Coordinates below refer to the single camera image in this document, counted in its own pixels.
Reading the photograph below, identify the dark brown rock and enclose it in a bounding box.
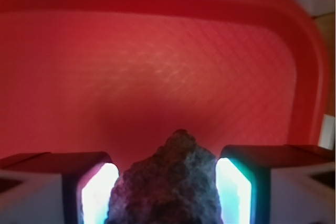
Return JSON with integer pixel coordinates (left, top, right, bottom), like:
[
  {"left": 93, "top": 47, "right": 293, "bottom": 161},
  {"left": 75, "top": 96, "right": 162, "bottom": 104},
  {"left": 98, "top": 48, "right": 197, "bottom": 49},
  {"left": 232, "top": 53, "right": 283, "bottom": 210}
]
[{"left": 105, "top": 130, "right": 223, "bottom": 223}]

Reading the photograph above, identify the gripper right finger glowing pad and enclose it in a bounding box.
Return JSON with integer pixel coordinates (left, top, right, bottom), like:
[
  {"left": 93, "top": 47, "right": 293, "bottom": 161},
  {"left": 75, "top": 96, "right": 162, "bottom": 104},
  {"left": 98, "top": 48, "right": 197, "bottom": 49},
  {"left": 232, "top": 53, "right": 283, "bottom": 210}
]
[{"left": 216, "top": 145, "right": 335, "bottom": 223}]

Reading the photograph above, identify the orange plastic tray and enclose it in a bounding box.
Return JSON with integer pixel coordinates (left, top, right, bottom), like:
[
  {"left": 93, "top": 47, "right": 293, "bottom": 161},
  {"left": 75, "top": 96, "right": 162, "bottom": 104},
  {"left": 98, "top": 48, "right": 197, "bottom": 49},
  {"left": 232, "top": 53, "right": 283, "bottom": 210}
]
[{"left": 1, "top": 0, "right": 329, "bottom": 169}]

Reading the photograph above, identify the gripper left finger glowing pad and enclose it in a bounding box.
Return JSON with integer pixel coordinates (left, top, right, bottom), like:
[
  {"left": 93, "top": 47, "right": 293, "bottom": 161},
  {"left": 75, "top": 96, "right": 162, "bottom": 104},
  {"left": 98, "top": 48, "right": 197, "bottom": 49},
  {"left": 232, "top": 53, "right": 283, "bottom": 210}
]
[{"left": 1, "top": 152, "right": 119, "bottom": 223}]

